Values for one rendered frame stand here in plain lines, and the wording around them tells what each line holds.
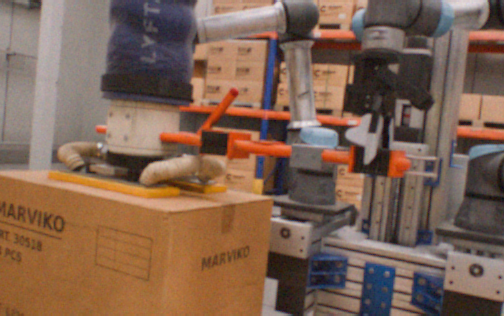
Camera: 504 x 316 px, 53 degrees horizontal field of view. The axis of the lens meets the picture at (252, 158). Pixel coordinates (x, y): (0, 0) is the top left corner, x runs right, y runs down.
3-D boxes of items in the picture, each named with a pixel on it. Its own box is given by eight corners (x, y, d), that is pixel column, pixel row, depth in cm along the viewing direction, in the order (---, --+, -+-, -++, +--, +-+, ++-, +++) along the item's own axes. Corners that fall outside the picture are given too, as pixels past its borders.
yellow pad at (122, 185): (46, 178, 123) (47, 158, 123) (79, 177, 132) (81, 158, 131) (148, 199, 105) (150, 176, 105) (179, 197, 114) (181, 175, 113)
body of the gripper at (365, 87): (354, 118, 102) (362, 58, 101) (397, 121, 97) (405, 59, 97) (341, 114, 95) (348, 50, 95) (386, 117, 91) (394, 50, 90)
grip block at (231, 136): (195, 154, 111) (198, 127, 111) (221, 155, 119) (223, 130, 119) (227, 158, 107) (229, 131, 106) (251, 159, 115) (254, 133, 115)
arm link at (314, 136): (301, 170, 152) (306, 125, 151) (291, 166, 165) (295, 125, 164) (339, 173, 154) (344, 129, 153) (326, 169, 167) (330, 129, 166)
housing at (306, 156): (288, 166, 101) (290, 143, 100) (303, 165, 106) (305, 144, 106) (320, 170, 97) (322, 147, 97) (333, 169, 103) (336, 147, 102)
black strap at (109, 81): (79, 89, 122) (81, 72, 121) (147, 99, 141) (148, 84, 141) (148, 92, 110) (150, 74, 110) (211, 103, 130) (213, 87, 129)
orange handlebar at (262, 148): (63, 132, 137) (64, 118, 137) (142, 136, 163) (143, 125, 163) (404, 175, 89) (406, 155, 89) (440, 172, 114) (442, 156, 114)
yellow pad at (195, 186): (106, 176, 139) (107, 158, 139) (132, 175, 148) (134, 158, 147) (203, 194, 121) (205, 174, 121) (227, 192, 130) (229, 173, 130)
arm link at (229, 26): (331, 25, 151) (170, 54, 144) (321, 31, 162) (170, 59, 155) (324, -14, 150) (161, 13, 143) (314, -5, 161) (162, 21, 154)
